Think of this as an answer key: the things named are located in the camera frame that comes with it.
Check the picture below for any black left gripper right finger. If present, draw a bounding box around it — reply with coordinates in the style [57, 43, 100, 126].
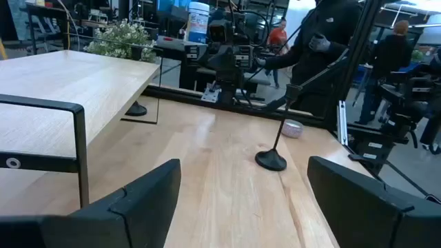
[307, 155, 441, 248]

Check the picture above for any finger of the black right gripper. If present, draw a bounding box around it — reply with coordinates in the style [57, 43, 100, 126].
[235, 45, 255, 70]
[185, 43, 208, 62]

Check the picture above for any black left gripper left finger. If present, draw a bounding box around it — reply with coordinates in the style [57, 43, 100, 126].
[0, 158, 183, 248]

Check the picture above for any black candle stick holder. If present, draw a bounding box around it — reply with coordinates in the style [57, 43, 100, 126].
[124, 45, 148, 117]
[254, 83, 303, 172]

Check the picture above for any small tin candle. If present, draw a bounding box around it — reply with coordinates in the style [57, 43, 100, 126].
[280, 119, 305, 139]

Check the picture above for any grey flat device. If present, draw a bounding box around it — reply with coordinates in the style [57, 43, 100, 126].
[155, 35, 189, 52]

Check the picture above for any white blue wipes canister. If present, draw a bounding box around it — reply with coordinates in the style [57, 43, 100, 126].
[185, 1, 210, 45]

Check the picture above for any person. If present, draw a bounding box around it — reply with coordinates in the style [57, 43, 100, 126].
[354, 19, 414, 125]
[418, 48, 441, 156]
[265, 16, 291, 90]
[255, 0, 362, 120]

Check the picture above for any blue plastic bin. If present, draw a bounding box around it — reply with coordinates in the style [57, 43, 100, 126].
[156, 0, 192, 13]

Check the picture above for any artificial white-flowered potted plant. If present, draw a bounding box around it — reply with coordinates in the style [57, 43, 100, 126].
[83, 20, 158, 63]

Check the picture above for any silver aluminium extrusion bar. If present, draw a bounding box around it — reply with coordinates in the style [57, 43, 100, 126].
[336, 100, 349, 146]

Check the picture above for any wooden shelf with black legs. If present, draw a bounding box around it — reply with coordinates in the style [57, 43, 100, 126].
[0, 50, 163, 208]

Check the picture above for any black metal workbench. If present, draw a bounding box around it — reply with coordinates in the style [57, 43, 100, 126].
[23, 2, 118, 56]

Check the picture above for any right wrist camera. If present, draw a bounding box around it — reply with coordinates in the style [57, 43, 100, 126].
[207, 19, 231, 45]

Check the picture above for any silver mounting bracket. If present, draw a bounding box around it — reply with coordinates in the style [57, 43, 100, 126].
[201, 84, 221, 103]

